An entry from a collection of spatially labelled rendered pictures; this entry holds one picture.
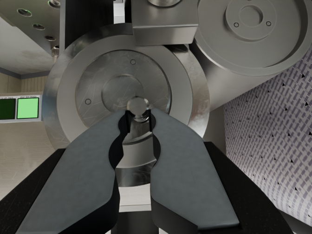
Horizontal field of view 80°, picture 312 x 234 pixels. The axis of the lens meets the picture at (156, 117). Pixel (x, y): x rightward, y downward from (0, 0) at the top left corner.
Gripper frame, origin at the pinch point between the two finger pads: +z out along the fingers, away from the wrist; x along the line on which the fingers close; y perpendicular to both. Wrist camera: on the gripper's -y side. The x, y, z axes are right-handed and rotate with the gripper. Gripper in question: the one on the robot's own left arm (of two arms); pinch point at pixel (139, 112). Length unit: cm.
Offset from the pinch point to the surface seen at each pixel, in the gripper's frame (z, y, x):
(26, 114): 32.1, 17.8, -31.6
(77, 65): 5.6, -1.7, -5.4
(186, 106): 3.1, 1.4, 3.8
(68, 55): 7.0, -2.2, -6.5
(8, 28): 218, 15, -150
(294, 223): 6.0, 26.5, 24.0
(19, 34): 226, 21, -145
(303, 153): 3.1, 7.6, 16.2
